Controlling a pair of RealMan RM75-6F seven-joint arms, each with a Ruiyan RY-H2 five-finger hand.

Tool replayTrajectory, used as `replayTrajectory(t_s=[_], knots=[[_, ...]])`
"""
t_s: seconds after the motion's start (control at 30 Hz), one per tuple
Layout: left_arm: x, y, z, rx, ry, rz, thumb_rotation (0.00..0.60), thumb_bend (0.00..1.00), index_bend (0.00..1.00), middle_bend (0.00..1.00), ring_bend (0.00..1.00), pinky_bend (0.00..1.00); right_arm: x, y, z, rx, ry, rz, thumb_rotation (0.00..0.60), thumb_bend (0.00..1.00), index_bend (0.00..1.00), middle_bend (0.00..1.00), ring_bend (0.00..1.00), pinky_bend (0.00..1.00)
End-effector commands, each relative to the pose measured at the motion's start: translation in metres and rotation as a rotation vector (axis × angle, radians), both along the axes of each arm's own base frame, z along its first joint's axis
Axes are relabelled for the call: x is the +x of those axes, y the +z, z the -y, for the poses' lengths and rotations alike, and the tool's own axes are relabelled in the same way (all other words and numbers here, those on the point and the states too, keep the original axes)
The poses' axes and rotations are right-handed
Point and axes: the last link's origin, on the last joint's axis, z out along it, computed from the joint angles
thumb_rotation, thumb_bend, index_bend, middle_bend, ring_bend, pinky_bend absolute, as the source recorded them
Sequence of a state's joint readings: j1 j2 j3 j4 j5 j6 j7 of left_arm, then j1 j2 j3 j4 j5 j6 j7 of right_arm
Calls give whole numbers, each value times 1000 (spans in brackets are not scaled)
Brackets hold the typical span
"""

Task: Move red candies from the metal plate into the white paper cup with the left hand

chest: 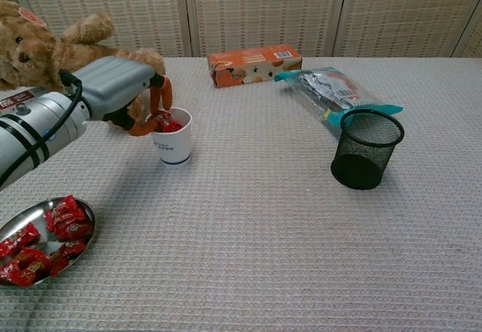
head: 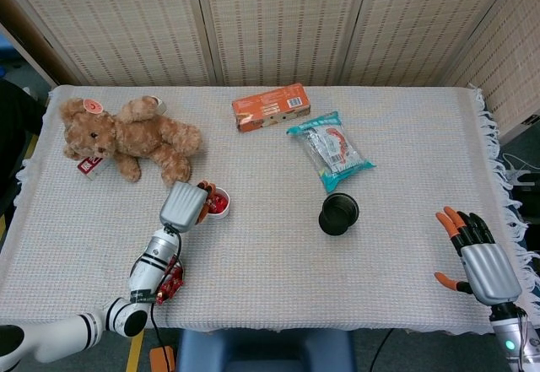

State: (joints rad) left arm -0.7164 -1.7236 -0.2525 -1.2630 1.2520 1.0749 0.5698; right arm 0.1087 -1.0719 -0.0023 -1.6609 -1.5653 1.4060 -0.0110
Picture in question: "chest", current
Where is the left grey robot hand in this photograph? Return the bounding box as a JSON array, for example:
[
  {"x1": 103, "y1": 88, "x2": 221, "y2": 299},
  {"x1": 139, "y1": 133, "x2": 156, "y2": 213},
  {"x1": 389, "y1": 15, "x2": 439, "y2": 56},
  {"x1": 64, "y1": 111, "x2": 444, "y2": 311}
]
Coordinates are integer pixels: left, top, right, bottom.
[{"x1": 69, "y1": 55, "x2": 175, "y2": 138}]

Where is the woven folding screen panel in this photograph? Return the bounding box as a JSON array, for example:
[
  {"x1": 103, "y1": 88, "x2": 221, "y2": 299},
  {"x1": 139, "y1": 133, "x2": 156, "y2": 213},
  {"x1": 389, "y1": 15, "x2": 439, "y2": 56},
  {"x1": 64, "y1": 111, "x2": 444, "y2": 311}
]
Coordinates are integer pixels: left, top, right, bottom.
[
  {"x1": 184, "y1": 0, "x2": 349, "y2": 58},
  {"x1": 451, "y1": 19, "x2": 482, "y2": 59},
  {"x1": 334, "y1": 0, "x2": 482, "y2": 58},
  {"x1": 0, "y1": 0, "x2": 191, "y2": 58}
]

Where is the brown teddy bear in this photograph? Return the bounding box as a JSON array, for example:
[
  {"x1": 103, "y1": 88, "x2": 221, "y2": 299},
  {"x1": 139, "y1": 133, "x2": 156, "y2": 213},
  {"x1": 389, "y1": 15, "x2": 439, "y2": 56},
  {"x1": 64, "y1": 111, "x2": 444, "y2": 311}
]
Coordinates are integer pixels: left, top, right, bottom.
[{"x1": 0, "y1": 0, "x2": 166, "y2": 124}]

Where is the white paper cup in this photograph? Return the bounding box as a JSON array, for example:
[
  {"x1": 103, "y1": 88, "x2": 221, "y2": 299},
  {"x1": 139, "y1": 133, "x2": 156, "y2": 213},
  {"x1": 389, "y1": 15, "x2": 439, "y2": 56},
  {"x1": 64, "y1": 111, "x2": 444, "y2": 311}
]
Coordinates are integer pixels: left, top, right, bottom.
[{"x1": 149, "y1": 106, "x2": 194, "y2": 167}]

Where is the small red white box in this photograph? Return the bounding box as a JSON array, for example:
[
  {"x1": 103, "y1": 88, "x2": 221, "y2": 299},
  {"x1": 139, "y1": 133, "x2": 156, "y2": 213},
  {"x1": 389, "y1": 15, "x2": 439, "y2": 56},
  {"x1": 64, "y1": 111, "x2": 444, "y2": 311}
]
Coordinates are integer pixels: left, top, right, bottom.
[{"x1": 0, "y1": 85, "x2": 50, "y2": 111}]

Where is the orange biscuit box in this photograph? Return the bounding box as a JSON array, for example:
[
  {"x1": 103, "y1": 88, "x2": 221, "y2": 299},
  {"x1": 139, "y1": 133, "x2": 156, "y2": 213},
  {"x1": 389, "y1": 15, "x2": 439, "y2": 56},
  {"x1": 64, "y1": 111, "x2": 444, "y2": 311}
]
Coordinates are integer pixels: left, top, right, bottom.
[{"x1": 206, "y1": 43, "x2": 304, "y2": 89}]

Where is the round metal plate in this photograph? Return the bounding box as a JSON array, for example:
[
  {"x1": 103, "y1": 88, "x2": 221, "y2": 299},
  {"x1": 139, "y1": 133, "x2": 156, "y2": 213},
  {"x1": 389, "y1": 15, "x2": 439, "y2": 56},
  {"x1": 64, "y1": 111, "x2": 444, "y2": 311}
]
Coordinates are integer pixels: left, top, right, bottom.
[{"x1": 0, "y1": 196, "x2": 97, "y2": 290}]

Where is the white woven tablecloth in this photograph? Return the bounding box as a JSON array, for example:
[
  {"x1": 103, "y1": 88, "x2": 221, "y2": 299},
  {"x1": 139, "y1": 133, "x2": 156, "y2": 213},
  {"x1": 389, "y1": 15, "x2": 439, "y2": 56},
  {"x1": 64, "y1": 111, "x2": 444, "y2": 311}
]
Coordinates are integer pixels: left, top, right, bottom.
[{"x1": 0, "y1": 56, "x2": 482, "y2": 332}]

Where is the teal snack packet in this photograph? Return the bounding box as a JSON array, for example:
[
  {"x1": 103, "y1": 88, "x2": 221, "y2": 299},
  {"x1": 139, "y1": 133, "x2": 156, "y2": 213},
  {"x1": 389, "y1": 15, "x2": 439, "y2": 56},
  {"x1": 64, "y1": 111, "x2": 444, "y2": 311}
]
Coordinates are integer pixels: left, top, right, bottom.
[{"x1": 273, "y1": 66, "x2": 404, "y2": 137}]

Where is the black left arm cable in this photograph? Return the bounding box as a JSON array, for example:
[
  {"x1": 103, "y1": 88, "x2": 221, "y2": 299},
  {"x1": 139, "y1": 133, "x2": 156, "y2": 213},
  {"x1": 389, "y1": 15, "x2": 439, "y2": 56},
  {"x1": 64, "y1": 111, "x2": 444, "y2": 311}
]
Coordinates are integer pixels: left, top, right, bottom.
[{"x1": 0, "y1": 69, "x2": 84, "y2": 188}]

